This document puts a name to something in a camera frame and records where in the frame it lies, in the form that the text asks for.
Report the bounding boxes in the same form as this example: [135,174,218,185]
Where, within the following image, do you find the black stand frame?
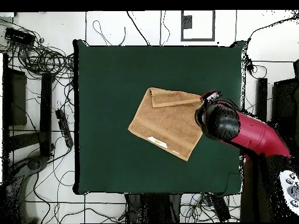
[6,72,55,158]

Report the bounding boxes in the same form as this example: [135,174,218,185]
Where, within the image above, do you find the black cable tangle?
[0,18,75,80]

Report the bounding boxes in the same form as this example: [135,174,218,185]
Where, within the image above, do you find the dark grey square plate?
[182,15,193,29]

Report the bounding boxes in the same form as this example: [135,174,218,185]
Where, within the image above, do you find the black flat device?
[203,194,231,222]

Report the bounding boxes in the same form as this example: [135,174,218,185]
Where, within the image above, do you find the black rectangular box device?
[4,27,36,47]

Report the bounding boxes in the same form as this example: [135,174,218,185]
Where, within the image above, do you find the black diagonal cable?
[126,10,150,47]

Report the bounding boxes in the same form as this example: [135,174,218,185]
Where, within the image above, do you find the black box cabinet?
[270,78,299,141]

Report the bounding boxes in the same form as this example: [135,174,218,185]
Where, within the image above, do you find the black power strip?
[55,108,74,149]

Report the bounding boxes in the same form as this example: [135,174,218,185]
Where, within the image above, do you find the tan terry towel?
[127,87,204,162]

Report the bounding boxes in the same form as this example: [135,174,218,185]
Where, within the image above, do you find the grey rectangular frame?
[180,10,215,42]

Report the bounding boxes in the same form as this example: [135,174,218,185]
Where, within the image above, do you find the dark green table cloth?
[72,38,246,196]

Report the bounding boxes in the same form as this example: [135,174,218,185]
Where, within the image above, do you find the grey stand base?
[3,155,48,223]

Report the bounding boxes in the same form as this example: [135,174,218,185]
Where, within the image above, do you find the black upright bar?
[256,78,269,122]

